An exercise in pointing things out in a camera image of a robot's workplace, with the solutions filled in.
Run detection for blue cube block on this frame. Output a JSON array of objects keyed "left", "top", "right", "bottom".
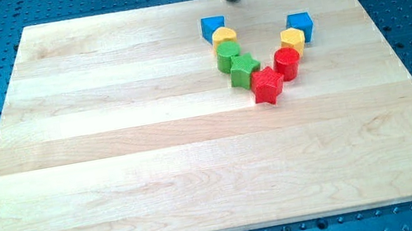
[{"left": 200, "top": 16, "right": 225, "bottom": 44}]

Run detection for green star block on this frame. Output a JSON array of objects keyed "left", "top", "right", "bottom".
[{"left": 230, "top": 53, "right": 261, "bottom": 90}]

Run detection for red star block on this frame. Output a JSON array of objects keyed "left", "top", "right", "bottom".
[{"left": 251, "top": 66, "right": 284, "bottom": 104}]

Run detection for green cylinder block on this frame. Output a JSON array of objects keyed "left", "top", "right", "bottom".
[{"left": 215, "top": 41, "right": 241, "bottom": 74}]

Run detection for yellow heart block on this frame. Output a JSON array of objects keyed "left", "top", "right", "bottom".
[{"left": 211, "top": 26, "right": 237, "bottom": 52}]

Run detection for light wooden board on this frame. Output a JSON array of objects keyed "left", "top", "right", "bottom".
[{"left": 0, "top": 0, "right": 412, "bottom": 231}]

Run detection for red cylinder block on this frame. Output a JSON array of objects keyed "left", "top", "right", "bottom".
[{"left": 273, "top": 47, "right": 300, "bottom": 81}]

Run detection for yellow hexagon block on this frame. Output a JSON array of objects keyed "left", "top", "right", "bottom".
[{"left": 280, "top": 27, "right": 305, "bottom": 56}]

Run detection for blue pentagon block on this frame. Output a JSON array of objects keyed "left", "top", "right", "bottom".
[{"left": 285, "top": 12, "right": 314, "bottom": 42}]

